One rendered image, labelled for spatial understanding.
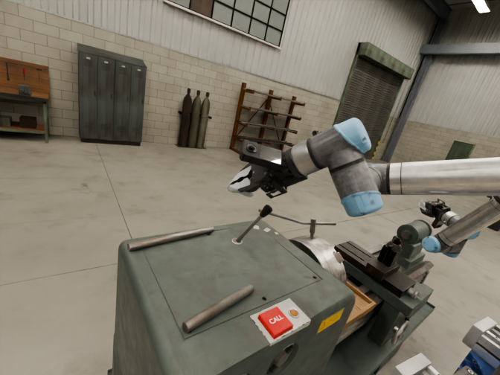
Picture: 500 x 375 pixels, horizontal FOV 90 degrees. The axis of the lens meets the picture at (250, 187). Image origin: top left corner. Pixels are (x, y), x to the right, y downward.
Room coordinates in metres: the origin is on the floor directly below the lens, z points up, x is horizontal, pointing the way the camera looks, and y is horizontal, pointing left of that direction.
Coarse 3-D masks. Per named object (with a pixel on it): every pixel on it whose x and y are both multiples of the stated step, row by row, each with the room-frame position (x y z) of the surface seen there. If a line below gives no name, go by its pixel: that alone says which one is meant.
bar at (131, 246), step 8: (184, 232) 0.69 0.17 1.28; (192, 232) 0.71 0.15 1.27; (200, 232) 0.73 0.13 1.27; (208, 232) 0.75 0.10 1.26; (144, 240) 0.61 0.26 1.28; (152, 240) 0.62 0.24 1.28; (160, 240) 0.63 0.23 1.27; (168, 240) 0.65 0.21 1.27; (128, 248) 0.58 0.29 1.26; (136, 248) 0.58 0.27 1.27
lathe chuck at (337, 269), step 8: (312, 240) 0.91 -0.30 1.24; (320, 240) 0.93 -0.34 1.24; (320, 248) 0.87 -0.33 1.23; (328, 248) 0.89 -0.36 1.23; (328, 256) 0.85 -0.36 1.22; (328, 264) 0.81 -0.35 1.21; (336, 264) 0.84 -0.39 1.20; (336, 272) 0.81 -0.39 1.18; (344, 272) 0.84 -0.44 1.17; (344, 280) 0.82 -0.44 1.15
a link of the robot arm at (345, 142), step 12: (348, 120) 0.53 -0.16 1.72; (324, 132) 0.54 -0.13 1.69; (336, 132) 0.52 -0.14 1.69; (348, 132) 0.50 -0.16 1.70; (360, 132) 0.49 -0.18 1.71; (312, 144) 0.53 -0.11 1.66; (324, 144) 0.52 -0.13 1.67; (336, 144) 0.51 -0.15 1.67; (348, 144) 0.50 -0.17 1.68; (360, 144) 0.49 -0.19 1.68; (312, 156) 0.52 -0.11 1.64; (324, 156) 0.52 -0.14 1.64; (336, 156) 0.50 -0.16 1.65; (348, 156) 0.49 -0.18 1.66; (360, 156) 0.50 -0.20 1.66
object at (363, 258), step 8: (336, 248) 1.41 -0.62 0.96; (344, 248) 1.42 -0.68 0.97; (352, 248) 1.44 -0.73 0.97; (360, 248) 1.46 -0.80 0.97; (344, 256) 1.36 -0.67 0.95; (352, 256) 1.33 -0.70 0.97; (360, 256) 1.36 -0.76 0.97; (352, 264) 1.31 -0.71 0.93; (360, 264) 1.28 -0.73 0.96; (368, 272) 1.23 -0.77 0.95; (400, 272) 1.27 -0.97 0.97; (376, 280) 1.19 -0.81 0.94; (384, 280) 1.17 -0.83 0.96; (392, 280) 1.18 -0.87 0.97; (400, 280) 1.20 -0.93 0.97; (408, 280) 1.22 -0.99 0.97; (392, 288) 1.13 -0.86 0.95; (400, 288) 1.12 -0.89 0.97; (408, 288) 1.15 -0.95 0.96; (400, 296) 1.09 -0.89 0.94
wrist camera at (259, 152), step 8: (248, 144) 0.56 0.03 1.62; (256, 144) 0.57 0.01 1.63; (240, 152) 0.55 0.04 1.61; (248, 152) 0.54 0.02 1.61; (256, 152) 0.55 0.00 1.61; (264, 152) 0.56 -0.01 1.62; (272, 152) 0.57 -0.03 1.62; (280, 152) 0.58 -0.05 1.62; (248, 160) 0.55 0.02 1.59; (256, 160) 0.55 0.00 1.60; (264, 160) 0.55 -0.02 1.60; (272, 160) 0.55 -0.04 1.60; (280, 160) 0.56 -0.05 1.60; (272, 168) 0.56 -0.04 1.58; (280, 168) 0.56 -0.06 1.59
